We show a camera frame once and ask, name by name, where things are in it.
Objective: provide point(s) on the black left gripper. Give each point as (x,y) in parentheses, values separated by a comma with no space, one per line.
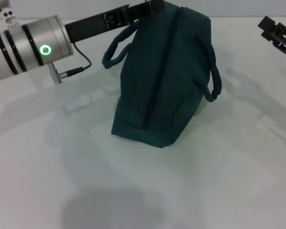
(93,26)

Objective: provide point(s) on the dark teal insulated lunch bag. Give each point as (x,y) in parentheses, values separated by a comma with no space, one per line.
(164,78)

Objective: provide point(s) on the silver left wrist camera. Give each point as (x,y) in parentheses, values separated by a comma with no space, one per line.
(7,12)

